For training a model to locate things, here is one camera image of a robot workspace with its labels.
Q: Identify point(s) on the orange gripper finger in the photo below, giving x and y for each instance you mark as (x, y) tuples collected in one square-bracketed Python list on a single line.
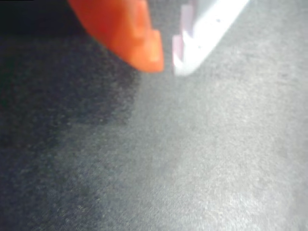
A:
[(125, 31)]

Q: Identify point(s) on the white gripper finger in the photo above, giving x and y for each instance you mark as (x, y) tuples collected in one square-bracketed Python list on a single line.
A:
[(207, 26)]

